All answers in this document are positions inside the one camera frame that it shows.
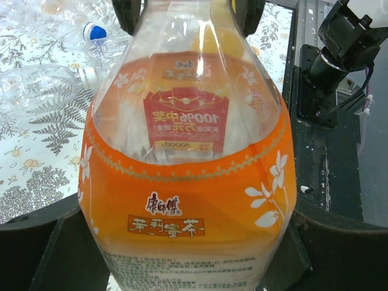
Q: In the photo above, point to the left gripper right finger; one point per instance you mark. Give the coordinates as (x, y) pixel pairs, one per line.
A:
(321, 250)

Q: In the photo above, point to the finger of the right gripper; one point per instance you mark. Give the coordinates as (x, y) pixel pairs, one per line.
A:
(248, 14)
(128, 13)

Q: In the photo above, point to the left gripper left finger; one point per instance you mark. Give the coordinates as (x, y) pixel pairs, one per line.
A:
(51, 249)

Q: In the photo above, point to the orange label bottle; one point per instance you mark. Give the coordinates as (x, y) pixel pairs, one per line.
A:
(186, 206)

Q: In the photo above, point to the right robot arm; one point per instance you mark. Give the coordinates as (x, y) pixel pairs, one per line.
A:
(351, 33)

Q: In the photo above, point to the yellow juice bottle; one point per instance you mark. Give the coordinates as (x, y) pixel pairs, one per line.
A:
(220, 33)

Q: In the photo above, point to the clear bottle blue cap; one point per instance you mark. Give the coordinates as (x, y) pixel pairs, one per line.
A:
(69, 21)

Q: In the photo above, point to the clear bottle white cap lower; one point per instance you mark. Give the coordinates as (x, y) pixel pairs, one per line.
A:
(104, 53)

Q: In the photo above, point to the clear bottle white cap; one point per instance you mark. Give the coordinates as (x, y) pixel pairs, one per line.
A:
(104, 53)
(36, 89)

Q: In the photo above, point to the clear bottle white cap right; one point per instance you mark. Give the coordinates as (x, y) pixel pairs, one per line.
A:
(36, 89)

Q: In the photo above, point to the floral patterned table mat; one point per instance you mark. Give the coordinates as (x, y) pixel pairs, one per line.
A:
(40, 155)

